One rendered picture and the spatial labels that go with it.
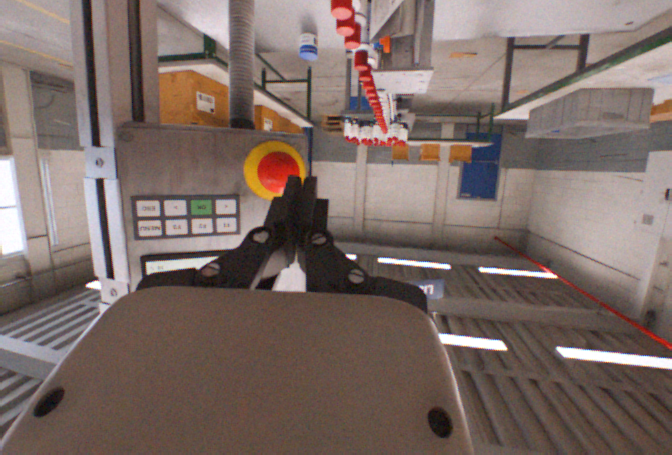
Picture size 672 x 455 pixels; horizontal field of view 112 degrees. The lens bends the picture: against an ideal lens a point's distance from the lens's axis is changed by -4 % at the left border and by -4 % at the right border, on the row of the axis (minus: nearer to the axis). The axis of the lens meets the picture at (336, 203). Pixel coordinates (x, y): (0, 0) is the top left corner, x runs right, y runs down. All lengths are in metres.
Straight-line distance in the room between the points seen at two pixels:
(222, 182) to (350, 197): 7.53
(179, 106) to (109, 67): 1.59
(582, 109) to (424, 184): 6.04
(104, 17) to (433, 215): 7.85
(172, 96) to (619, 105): 2.66
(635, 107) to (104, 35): 2.26
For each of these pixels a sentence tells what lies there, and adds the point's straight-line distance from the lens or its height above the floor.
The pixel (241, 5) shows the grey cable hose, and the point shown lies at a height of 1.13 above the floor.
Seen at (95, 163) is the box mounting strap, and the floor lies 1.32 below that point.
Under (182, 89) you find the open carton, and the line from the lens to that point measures 1.87.
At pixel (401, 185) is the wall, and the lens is 7.70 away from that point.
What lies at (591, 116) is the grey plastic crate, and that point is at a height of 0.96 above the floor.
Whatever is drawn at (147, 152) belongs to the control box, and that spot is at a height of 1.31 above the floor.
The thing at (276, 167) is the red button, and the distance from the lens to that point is 0.22.
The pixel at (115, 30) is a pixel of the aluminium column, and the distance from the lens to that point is 0.29.
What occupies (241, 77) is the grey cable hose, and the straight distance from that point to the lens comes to 0.35.
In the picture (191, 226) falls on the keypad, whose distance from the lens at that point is 0.26.
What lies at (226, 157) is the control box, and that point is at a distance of 0.25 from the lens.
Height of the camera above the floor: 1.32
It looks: 9 degrees up
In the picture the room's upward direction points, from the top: 178 degrees counter-clockwise
